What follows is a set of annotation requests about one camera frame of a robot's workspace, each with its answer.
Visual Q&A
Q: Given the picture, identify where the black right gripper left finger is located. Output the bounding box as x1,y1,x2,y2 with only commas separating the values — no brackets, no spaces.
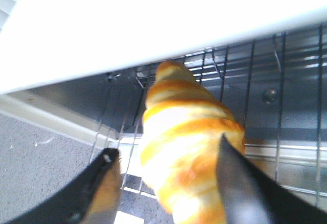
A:
8,148,121,223

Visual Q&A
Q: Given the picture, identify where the metal wire oven rack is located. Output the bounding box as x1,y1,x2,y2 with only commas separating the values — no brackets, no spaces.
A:
84,23,326,209

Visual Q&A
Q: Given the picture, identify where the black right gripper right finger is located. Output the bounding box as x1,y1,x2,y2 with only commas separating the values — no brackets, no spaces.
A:
216,134,326,223

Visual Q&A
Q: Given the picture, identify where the white Toshiba toaster oven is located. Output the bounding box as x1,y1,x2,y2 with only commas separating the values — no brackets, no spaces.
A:
0,0,327,209

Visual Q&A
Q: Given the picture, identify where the yellow striped bread roll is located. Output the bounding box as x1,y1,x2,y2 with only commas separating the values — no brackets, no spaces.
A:
140,61,245,223

